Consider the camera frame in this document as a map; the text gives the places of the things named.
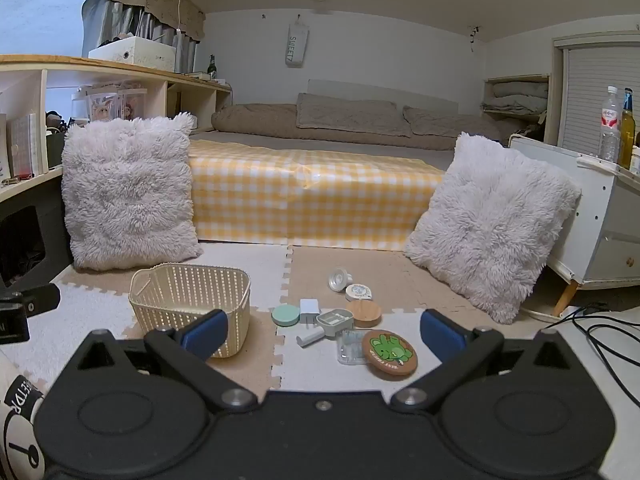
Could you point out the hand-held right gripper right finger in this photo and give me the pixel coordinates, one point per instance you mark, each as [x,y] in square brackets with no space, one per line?
[444,336]

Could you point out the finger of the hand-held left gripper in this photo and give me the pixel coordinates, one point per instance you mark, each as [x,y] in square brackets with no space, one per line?
[35,300]

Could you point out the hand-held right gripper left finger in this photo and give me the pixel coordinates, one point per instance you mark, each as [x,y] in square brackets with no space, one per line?
[204,334]

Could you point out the cork coaster green figure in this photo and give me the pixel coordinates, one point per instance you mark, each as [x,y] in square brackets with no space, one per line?
[390,352]

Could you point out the cream plastic basket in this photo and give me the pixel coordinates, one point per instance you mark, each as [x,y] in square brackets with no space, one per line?
[165,285]

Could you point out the round wooden lid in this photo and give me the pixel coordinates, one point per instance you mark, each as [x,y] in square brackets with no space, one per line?
[365,314]

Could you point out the mint green round lid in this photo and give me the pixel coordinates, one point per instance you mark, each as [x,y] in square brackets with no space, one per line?
[285,316]

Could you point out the clear plastic box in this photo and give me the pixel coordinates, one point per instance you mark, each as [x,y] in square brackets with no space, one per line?
[350,350]

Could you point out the white round container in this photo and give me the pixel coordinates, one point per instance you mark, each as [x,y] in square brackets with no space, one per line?
[359,293]

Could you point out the white cylinder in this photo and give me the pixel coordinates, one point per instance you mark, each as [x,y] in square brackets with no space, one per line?
[310,338]

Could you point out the white charger cube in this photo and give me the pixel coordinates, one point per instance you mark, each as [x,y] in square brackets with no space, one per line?
[308,310]

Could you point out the grey plastic tray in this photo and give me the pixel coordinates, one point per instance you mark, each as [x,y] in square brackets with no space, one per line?
[334,320]

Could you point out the black side panel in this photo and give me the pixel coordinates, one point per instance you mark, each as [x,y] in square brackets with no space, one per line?
[30,240]

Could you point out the beige foam mat tile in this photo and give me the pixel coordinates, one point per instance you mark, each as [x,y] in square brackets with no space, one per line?
[100,277]
[260,360]
[390,275]

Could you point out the white printed cloth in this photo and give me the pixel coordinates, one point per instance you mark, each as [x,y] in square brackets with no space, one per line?
[15,410]

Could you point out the fluffy white pillow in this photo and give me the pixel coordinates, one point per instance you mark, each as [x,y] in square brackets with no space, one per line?
[125,190]
[490,225]

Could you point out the yellow checkered bolster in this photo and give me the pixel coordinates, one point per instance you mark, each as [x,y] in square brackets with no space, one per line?
[310,195]

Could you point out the white cabinet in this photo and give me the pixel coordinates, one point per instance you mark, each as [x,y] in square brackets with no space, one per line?
[600,210]

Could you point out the clear figure display boxes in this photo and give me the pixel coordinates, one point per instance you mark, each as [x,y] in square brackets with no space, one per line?
[117,105]

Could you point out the brown pillow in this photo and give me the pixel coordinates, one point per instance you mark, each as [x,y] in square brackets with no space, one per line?
[350,112]
[255,117]
[450,122]

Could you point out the wooden shelf unit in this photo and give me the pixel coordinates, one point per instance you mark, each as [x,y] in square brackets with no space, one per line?
[100,67]

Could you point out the folded grey blankets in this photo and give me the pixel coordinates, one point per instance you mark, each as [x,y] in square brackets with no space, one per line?
[515,95]

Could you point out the wooden blanket shelf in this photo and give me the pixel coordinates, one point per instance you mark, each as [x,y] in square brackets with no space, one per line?
[515,80]

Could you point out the white storage box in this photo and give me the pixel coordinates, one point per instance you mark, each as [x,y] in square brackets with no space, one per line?
[132,52]

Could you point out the green glass bottle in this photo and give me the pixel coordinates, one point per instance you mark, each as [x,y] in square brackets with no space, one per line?
[212,67]

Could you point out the clear water bottle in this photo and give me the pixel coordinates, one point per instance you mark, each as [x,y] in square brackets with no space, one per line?
[609,125]

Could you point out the yellow drink bottle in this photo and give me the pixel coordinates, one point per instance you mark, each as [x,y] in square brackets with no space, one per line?
[627,130]

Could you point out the white shutter door wardrobe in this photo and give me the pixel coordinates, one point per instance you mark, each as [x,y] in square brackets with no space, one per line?
[595,90]

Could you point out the grey curtain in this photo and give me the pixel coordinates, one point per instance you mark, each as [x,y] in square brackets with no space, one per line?
[125,20]

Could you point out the white hanging pouch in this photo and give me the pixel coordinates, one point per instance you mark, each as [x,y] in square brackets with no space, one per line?
[297,45]

